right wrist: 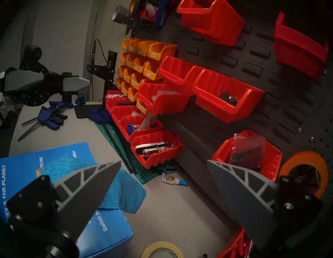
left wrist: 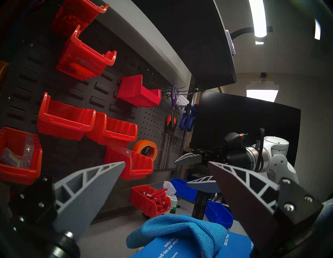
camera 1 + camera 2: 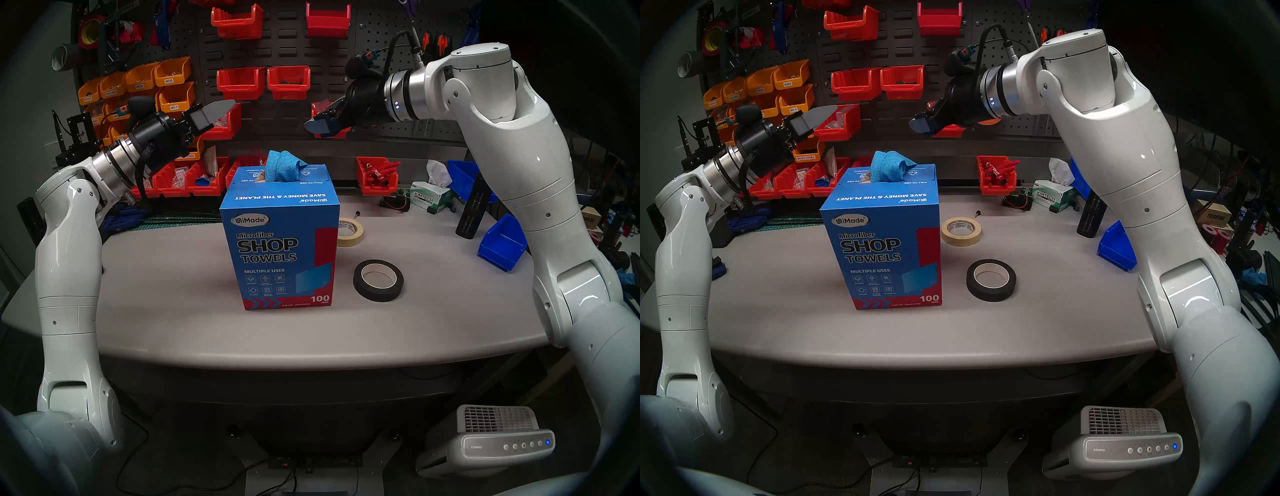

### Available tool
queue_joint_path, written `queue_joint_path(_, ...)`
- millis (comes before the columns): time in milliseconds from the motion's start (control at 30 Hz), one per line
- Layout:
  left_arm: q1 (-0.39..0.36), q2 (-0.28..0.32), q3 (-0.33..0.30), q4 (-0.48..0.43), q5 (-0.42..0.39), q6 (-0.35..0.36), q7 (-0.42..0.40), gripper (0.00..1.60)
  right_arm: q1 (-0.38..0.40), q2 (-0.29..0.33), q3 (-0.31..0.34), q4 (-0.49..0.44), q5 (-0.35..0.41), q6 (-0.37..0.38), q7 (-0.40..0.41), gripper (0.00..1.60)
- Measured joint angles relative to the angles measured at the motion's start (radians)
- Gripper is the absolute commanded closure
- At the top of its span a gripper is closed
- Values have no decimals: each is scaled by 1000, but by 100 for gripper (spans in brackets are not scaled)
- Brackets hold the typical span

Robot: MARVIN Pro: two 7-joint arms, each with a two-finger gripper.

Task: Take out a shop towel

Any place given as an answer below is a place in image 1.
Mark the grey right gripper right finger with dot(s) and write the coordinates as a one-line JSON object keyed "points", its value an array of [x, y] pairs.
{"points": [[247, 197]]}

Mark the clear plastic parts bag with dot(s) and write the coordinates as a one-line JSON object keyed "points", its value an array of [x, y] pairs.
{"points": [[247, 150]]}

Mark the blue microfiber shop towel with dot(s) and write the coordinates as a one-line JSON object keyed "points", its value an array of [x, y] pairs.
{"points": [[125, 187]]}

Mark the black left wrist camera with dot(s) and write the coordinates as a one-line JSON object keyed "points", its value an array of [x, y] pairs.
{"points": [[31, 56]]}

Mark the black pegboard panel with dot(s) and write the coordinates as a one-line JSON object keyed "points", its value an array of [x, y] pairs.
{"points": [[286, 104]]}

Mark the green cutting mat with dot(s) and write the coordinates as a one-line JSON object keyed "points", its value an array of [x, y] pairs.
{"points": [[144, 176]]}

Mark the red bin with red markers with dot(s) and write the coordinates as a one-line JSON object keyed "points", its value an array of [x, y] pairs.
{"points": [[234, 247]]}

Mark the blue shop towels box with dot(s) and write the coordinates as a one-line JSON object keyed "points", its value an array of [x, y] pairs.
{"points": [[23, 166]]}

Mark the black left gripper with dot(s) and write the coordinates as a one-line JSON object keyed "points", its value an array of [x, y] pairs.
{"points": [[31, 96]]}

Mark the red white hanging tool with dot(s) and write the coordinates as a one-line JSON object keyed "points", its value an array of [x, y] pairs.
{"points": [[148, 13]]}

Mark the red yellow tape roll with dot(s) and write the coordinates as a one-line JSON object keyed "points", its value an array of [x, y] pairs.
{"points": [[133, 5]]}

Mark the grey door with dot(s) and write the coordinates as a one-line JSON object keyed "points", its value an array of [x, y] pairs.
{"points": [[59, 31]]}

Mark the white glue bottle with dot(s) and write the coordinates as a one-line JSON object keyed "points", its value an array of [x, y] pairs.
{"points": [[169, 179]]}

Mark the grey duct tape roll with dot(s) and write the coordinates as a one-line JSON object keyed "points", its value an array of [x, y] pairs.
{"points": [[121, 15]]}

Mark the black soldering iron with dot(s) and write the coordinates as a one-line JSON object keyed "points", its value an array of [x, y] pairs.
{"points": [[93, 54]]}

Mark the blue black bar clamp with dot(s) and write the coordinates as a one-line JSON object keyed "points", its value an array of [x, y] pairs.
{"points": [[48, 119], [62, 104]]}

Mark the black marker pen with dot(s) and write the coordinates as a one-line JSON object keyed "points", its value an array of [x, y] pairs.
{"points": [[169, 171]]}

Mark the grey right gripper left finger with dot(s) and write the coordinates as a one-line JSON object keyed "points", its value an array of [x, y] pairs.
{"points": [[78, 197]]}

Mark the orange small parts bin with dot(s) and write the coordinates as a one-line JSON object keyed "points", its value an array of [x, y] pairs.
{"points": [[126, 46], [120, 73], [158, 54], [130, 63], [139, 68], [149, 74], [143, 51], [135, 84], [118, 85], [140, 108], [122, 60], [133, 49], [131, 96], [124, 91], [127, 78]]}

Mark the red plastic parts bin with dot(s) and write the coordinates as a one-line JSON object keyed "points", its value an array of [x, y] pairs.
{"points": [[156, 158], [117, 117], [127, 130], [114, 99], [112, 106]]}

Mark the beige masking tape roll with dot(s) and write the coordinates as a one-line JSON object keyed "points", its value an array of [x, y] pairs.
{"points": [[161, 244]]}

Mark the black metal stand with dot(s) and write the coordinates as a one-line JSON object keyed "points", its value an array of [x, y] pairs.
{"points": [[110, 67]]}

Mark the red plastic storage bin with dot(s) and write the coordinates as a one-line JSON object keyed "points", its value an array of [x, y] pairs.
{"points": [[216, 28], [166, 106], [273, 161], [221, 109], [299, 54], [177, 75]]}

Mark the orange tape roll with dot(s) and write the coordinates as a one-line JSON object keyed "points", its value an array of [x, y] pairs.
{"points": [[307, 158]]}

